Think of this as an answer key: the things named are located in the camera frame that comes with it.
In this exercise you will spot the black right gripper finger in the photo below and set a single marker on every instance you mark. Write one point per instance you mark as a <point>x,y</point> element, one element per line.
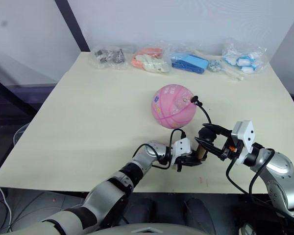
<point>219,130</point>
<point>210,148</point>

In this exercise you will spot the pink printed ball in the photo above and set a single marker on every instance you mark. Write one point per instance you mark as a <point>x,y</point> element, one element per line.
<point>169,107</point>

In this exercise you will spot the bag of orange white gloves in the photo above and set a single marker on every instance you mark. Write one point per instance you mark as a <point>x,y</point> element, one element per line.
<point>149,62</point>

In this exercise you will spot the bag of black hardware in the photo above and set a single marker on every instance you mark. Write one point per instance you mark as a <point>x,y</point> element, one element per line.
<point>110,56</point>

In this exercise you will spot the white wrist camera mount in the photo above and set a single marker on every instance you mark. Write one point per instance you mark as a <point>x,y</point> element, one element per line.
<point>182,147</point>
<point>246,133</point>

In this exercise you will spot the clear plastic bucket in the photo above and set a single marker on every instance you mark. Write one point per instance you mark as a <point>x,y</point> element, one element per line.
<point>19,137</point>

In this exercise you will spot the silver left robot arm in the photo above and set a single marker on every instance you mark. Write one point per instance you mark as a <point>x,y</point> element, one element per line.
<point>100,193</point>

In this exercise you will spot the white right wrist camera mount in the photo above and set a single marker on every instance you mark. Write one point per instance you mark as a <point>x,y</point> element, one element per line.
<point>246,133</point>

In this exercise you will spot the white plastic stick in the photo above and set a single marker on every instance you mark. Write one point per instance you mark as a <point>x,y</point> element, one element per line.
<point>235,74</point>

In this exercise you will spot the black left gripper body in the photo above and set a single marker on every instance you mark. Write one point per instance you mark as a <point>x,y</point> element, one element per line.
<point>185,161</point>

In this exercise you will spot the bag with blue box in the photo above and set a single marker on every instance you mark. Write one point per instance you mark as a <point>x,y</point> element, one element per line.
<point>188,62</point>

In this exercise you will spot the bag of white blue pieces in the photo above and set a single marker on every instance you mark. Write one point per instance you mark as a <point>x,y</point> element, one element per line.
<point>242,61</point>

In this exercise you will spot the grey robot torso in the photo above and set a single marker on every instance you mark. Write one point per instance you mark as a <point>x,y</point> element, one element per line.
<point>137,230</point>

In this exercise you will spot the dark metal frame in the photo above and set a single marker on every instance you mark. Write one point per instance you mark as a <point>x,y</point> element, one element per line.
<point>5,93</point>

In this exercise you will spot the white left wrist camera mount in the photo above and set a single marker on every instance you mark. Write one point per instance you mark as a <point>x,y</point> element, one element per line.
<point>182,147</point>

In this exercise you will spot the small bag of metal bits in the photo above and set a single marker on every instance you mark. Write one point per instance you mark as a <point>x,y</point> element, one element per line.
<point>214,65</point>

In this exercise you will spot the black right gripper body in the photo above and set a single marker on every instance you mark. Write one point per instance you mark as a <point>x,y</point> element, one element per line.
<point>232,147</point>

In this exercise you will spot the dark diagonal frame beam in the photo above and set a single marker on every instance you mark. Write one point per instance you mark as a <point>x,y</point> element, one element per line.
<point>73,24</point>

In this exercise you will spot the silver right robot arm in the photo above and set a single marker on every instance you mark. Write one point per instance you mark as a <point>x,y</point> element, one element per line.
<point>279,161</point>

